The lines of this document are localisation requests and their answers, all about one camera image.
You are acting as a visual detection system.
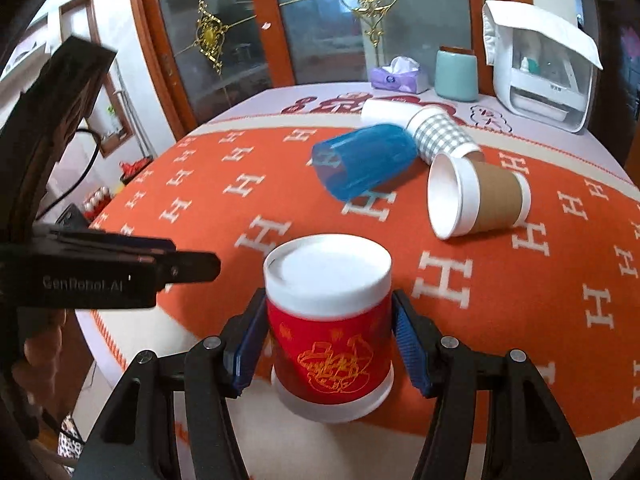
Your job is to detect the red paper cup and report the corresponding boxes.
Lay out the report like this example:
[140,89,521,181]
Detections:
[262,234,394,424]

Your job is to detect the brown sleeve paper cup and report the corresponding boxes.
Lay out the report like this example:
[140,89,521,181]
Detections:
[426,154,533,240]

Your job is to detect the grey checked paper cup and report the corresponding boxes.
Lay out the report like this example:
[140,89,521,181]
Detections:
[406,105,485,165]

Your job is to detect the blue translucent plastic cup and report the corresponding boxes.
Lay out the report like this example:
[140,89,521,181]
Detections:
[311,124,419,202]

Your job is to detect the plain white paper cup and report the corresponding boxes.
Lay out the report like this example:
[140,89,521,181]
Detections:
[360,99,422,128]

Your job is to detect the person's left hand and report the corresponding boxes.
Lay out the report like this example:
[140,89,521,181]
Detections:
[12,310,67,405]

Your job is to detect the orange H-pattern tablecloth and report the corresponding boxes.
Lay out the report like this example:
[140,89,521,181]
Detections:
[78,84,639,479]

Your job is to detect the wooden glass cabinet doors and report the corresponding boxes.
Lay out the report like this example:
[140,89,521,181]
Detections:
[131,0,533,138]

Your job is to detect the white countertop appliance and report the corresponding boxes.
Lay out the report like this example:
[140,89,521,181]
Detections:
[494,26,598,133]

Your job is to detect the teal cylindrical canister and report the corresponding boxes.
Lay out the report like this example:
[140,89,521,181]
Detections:
[434,46,478,102]

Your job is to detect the purple tissue box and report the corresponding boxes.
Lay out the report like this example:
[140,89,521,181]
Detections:
[368,56,430,94]

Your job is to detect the white cloth on appliance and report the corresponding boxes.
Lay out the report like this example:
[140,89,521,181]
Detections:
[482,0,603,70]

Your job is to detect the black cable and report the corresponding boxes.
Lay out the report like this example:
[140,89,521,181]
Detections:
[34,128,104,224]

